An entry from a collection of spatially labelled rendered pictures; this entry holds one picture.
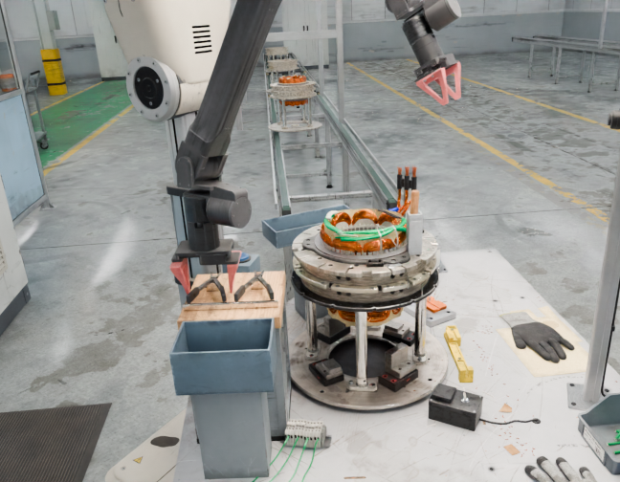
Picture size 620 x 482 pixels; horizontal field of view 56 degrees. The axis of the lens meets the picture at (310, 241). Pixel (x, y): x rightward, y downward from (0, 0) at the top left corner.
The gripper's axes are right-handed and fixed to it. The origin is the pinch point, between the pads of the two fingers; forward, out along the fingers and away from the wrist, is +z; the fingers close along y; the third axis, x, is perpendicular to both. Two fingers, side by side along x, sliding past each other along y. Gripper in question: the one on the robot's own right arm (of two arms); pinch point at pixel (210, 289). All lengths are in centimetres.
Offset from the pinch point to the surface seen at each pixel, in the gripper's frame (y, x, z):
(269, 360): 12.3, -19.0, 4.2
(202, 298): -1.8, 0.5, 2.3
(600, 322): 77, -1, 11
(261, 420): 10.0, -17.6, 17.6
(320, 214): 23, 51, 4
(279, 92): 2, 305, 3
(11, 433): -107, 92, 108
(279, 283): 13.3, 5.7, 2.2
